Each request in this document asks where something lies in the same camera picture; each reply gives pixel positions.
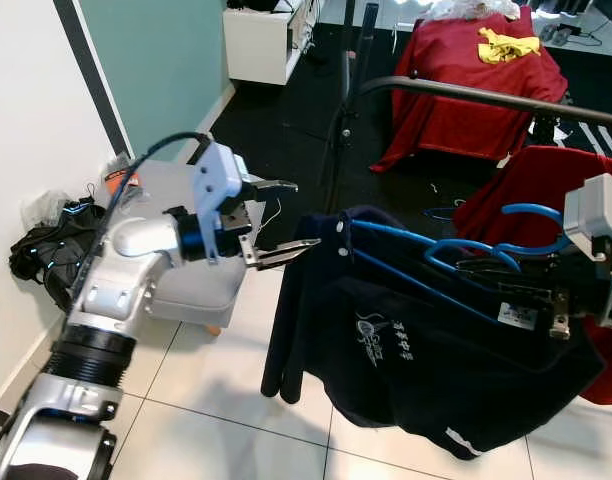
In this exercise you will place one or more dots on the blue plastic hanger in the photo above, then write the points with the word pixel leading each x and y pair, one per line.
pixel 528 209

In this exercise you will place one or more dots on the white low cabinet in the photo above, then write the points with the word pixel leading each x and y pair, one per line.
pixel 261 45

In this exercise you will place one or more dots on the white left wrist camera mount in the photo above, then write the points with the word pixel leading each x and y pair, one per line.
pixel 218 175

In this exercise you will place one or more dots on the red cloth covered chair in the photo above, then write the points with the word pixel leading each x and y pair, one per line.
pixel 456 115

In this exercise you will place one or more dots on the black bag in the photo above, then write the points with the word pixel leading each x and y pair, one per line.
pixel 51 255

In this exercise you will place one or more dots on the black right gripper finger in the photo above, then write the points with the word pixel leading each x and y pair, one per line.
pixel 506 268
pixel 516 292

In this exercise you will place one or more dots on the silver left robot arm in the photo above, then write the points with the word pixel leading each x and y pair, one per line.
pixel 116 290

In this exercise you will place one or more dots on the grey upholstered ottoman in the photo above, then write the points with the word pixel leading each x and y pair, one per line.
pixel 186 290

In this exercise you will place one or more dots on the red shirt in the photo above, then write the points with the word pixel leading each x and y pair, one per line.
pixel 546 175

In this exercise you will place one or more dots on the orange label plastic packet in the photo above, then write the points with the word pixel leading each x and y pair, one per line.
pixel 121 182

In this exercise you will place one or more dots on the navy blue shirt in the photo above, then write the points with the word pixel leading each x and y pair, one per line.
pixel 406 370

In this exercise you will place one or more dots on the yellow crumpled cloth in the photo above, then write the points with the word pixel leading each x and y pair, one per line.
pixel 506 45

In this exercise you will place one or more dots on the black metal clothes rack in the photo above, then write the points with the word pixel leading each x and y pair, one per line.
pixel 466 92

